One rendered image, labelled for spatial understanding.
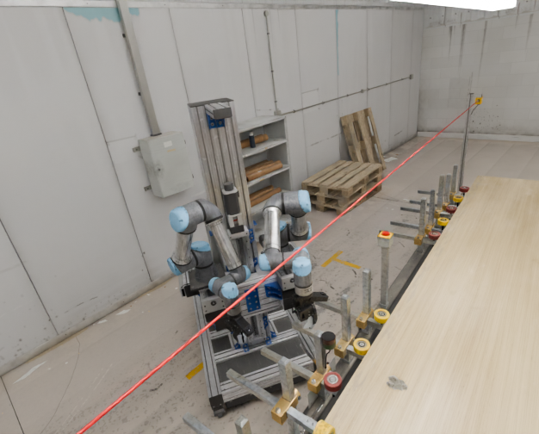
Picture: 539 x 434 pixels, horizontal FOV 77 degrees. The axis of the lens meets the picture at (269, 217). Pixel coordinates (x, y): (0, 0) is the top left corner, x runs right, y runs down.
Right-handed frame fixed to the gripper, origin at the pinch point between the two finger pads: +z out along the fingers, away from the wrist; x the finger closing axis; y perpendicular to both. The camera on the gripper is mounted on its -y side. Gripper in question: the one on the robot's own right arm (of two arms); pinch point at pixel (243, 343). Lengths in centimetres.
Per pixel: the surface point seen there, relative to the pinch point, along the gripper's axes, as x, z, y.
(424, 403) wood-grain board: -25, 1, -82
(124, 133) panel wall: -62, -83, 228
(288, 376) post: 11.2, -19.2, -43.4
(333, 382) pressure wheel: -10.1, 0.8, -48.5
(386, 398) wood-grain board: -18, 1, -69
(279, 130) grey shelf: -252, -45, 203
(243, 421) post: 35, -22, -45
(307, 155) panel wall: -346, 17, 236
